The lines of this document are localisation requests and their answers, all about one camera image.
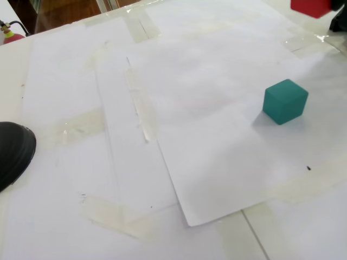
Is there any red fire extinguisher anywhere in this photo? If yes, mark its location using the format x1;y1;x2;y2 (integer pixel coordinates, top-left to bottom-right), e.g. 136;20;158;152
0;20;32;46

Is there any brown wooden cabinet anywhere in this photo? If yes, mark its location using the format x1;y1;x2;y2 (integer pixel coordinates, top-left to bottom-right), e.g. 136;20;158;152
7;0;102;35

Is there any white paper sheet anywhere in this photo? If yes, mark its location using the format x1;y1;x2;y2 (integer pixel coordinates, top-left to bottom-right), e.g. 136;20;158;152
126;24;347;228
94;54;179;211

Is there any black rounded camera base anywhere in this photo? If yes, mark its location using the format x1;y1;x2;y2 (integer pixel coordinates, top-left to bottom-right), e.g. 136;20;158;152
0;121;37;193

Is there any beige masking tape strip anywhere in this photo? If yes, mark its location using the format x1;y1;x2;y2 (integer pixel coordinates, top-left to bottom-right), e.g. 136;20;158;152
216;202;272;260
123;12;163;43
254;158;347;207
80;194;159;241
124;66;158;142
50;107;107;148

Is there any clear glossy tape strip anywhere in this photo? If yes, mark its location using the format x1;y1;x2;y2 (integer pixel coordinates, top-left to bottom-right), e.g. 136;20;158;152
281;34;341;59

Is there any teal blue cube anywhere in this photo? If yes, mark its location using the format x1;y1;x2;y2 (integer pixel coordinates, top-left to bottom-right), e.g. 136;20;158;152
262;79;309;126

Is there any red cube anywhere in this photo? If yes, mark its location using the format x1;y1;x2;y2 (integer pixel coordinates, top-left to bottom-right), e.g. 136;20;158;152
290;0;333;19

